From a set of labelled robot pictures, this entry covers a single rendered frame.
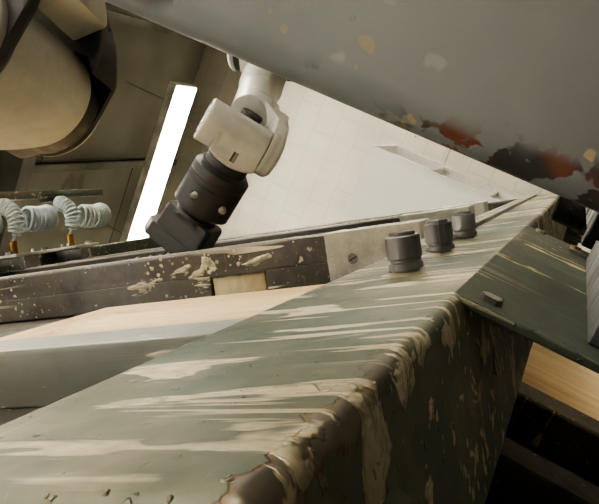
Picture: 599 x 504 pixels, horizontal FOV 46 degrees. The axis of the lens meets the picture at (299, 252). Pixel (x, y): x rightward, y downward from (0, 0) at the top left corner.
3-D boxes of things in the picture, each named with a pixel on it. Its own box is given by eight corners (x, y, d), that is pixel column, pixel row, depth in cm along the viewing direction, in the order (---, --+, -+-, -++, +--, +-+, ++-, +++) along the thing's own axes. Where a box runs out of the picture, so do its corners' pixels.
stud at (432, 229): (453, 253, 60) (448, 218, 60) (424, 256, 61) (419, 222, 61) (457, 250, 63) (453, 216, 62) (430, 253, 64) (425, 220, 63)
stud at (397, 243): (420, 273, 48) (414, 230, 48) (385, 277, 49) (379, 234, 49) (428, 269, 51) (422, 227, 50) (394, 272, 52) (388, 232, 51)
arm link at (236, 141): (239, 210, 103) (281, 144, 99) (173, 173, 100) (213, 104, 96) (241, 186, 113) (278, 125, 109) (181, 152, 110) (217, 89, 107)
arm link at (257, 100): (283, 155, 100) (295, 110, 110) (228, 122, 98) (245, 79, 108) (261, 186, 104) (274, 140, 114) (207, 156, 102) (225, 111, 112)
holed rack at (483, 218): (432, 250, 67) (431, 244, 67) (401, 253, 68) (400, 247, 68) (537, 195, 219) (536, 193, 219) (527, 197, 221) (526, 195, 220)
